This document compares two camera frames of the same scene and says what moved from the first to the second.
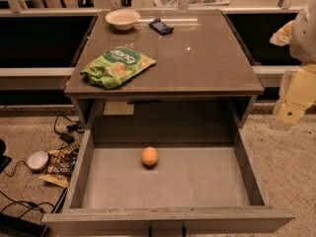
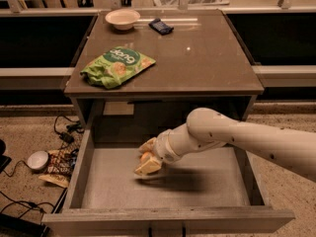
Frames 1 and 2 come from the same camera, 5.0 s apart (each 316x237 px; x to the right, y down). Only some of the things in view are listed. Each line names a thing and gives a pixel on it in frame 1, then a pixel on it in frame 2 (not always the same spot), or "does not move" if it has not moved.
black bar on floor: (11, 226) does not move
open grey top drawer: (191, 187) does not move
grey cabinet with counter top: (202, 77) does not move
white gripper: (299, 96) -> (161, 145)
